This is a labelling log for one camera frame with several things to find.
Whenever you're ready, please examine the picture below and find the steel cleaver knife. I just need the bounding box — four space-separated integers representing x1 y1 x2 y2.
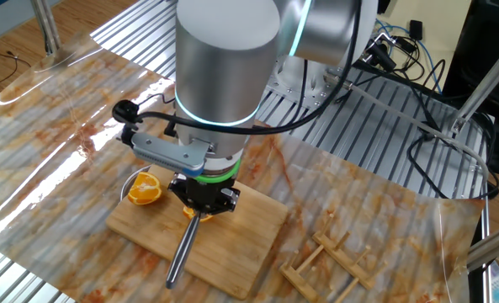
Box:
165 211 203 290

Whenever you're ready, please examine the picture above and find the clear plastic tube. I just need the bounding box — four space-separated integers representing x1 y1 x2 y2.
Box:
345 82 491 186

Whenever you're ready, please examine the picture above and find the black power adapter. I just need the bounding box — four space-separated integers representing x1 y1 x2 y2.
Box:
408 19 425 42

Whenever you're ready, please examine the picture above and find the bamboo cutting board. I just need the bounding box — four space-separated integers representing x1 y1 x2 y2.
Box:
104 164 291 300

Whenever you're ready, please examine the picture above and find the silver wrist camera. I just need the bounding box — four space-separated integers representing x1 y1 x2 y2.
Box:
130 132 212 177

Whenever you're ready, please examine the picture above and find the thin aluminium frame post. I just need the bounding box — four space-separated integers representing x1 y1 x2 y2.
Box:
480 184 492 303

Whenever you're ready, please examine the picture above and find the wooden peg rack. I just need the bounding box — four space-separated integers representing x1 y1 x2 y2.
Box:
279 213 390 303

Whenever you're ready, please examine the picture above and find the black equipment case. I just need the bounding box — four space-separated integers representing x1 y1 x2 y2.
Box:
442 0 499 176

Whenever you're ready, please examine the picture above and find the black floor cable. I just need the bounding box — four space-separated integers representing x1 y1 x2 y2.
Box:
0 50 32 88

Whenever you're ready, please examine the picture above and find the cut orange piece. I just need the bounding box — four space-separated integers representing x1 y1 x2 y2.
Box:
183 205 215 223
126 171 163 206

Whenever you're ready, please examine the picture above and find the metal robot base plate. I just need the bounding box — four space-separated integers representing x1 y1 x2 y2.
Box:
265 54 355 111

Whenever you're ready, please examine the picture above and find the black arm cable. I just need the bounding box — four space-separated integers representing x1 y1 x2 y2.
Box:
111 0 364 136

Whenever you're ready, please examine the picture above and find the black looped cable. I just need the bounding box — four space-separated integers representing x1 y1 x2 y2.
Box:
406 58 499 201

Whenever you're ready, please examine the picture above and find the marble pattern plastic mat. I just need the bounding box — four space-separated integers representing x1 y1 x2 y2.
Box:
0 32 486 303

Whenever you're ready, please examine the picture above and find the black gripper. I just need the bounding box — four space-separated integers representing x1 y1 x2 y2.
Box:
167 174 242 215

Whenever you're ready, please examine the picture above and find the black camera clamp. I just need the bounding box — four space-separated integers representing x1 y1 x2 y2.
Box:
360 31 397 71

